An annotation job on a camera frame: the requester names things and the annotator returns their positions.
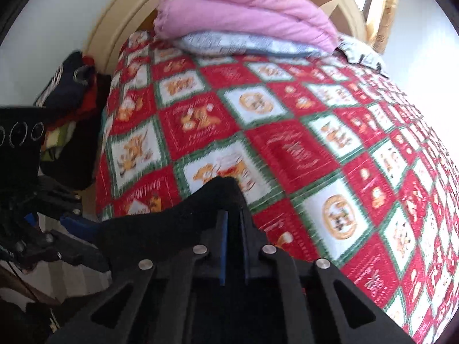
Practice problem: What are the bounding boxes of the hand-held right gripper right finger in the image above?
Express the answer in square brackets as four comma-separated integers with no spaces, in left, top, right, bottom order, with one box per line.
[239,208,418,344]

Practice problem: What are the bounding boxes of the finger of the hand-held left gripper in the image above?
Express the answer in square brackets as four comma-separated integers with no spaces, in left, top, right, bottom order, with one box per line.
[14,213,112,275]
[34,183,85,219]

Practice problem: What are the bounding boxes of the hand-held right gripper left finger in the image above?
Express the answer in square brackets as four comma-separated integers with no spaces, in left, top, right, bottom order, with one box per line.
[46,210,229,344]

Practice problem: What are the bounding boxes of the black pants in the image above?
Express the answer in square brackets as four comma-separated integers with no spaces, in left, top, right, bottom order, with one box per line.
[95,177,268,282]

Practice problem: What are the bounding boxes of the pile of dark clothes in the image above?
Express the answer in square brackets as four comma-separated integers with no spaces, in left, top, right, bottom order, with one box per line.
[34,51,112,191]

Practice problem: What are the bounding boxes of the red green printed blanket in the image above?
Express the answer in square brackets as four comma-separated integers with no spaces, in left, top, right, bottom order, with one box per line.
[95,30,459,344]

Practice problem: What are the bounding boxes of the cream wooden headboard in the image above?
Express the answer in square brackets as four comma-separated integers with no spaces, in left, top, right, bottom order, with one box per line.
[84,0,367,77]

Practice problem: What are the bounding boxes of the white patterned pillow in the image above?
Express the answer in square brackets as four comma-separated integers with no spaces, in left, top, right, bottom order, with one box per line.
[335,33,391,79]

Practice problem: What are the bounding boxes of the pink folded blanket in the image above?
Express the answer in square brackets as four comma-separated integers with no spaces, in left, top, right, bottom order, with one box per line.
[153,0,339,54]

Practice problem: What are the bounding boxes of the patterned curtain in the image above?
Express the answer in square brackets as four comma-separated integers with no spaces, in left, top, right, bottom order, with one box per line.
[362,0,401,55]

